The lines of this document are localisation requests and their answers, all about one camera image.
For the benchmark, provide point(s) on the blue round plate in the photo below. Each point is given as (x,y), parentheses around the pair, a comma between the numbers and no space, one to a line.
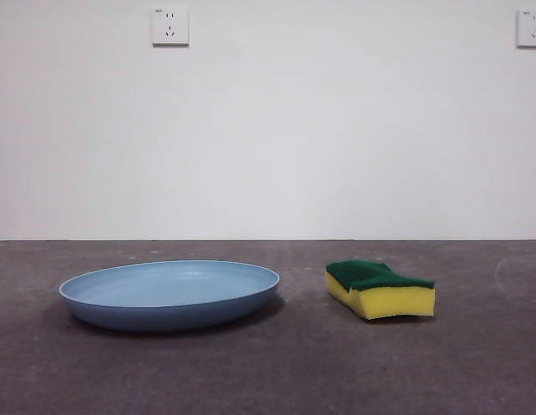
(168,298)

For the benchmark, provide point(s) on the yellow sponge with green pad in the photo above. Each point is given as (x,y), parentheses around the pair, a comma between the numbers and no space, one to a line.
(393,304)

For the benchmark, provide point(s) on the white wall socket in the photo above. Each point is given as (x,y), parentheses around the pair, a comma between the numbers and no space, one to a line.
(171,27)
(531,28)

